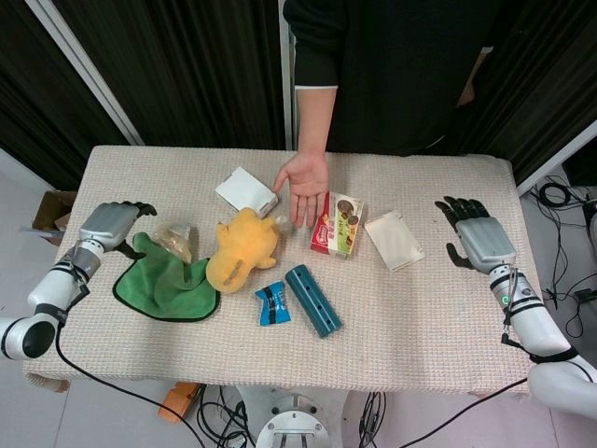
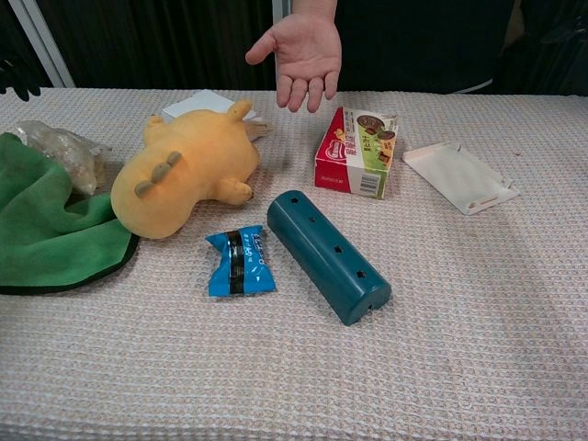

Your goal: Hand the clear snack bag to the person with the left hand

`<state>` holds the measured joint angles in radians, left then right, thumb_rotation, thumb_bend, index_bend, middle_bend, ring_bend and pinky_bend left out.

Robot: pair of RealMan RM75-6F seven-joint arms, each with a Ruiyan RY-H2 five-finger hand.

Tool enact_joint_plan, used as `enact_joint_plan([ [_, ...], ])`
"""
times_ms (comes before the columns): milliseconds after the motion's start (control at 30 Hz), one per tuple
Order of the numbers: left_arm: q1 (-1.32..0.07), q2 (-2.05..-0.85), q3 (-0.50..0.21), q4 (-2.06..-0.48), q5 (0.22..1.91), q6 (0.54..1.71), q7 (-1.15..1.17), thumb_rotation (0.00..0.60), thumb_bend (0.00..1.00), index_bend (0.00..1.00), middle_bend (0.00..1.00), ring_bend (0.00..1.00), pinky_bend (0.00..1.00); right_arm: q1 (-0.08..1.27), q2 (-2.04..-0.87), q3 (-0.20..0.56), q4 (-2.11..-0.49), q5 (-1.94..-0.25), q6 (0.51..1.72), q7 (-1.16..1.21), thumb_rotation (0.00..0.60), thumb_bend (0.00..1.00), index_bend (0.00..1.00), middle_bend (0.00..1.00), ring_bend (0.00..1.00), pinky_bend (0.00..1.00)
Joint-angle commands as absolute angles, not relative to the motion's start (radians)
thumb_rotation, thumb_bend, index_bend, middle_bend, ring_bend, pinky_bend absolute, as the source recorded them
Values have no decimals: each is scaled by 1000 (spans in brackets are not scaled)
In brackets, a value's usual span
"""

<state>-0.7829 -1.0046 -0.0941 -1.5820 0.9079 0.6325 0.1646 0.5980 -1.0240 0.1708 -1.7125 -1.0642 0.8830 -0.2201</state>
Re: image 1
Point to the blue snack packet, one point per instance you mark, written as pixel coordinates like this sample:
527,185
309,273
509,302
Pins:
274,303

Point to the clear bag of yellow grains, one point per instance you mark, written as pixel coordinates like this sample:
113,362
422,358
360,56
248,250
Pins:
175,238

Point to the black curtain panel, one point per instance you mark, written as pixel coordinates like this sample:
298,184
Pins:
536,70
186,65
37,102

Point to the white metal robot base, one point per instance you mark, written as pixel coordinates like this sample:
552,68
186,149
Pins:
291,417

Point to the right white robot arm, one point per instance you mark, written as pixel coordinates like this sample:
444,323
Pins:
536,317

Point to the brown cardboard box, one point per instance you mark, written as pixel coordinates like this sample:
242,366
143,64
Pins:
51,210

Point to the yellow plush toy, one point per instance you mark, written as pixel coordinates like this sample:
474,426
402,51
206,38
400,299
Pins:
238,254

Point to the white cardboard box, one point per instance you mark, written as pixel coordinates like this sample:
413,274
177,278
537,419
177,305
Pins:
245,189

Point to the white plastic tray lid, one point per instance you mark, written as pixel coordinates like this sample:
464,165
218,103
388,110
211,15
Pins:
394,240

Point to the person's open bare hand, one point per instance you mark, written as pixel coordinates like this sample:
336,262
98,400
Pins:
307,184

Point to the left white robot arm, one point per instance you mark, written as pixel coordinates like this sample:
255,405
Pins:
51,284

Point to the person's hanging bare hand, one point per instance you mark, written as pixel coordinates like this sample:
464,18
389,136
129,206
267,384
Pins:
467,91

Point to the orange plastic object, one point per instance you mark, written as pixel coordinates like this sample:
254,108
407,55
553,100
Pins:
179,401

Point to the person's black clothed torso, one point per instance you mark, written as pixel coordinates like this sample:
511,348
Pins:
401,70

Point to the red green cookie box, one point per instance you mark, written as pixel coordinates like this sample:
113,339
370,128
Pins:
337,226

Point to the person's bare forearm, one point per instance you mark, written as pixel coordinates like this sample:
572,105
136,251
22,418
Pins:
315,121

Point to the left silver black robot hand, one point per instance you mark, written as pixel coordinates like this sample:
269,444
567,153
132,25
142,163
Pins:
109,221

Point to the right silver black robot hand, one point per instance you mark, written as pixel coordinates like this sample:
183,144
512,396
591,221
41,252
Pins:
485,240

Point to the white frame pole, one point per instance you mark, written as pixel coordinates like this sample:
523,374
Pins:
287,70
555,156
88,74

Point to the beige woven tablecloth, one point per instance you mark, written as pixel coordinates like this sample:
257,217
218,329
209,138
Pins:
298,326

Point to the green microfibre cloth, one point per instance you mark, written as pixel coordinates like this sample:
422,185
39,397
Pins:
163,294

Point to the teal perforated cylinder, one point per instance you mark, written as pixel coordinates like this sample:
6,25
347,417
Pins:
313,301

